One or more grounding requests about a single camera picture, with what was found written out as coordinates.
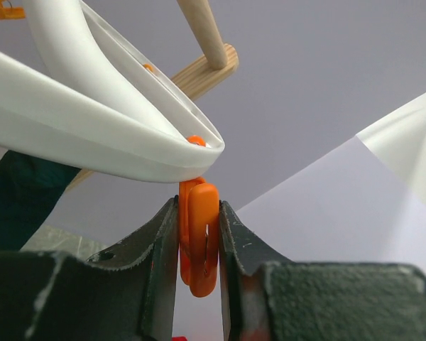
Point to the white round sock hanger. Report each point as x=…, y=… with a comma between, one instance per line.
x=102, y=105

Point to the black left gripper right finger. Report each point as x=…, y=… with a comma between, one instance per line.
x=266, y=296

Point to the dark teal sock right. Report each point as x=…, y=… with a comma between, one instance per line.
x=30, y=188

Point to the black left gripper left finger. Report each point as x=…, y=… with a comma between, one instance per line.
x=124, y=292

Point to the orange plastic clothes clip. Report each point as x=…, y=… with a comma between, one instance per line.
x=198, y=229

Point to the wooden drying rack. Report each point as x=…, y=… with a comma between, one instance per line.
x=209, y=46

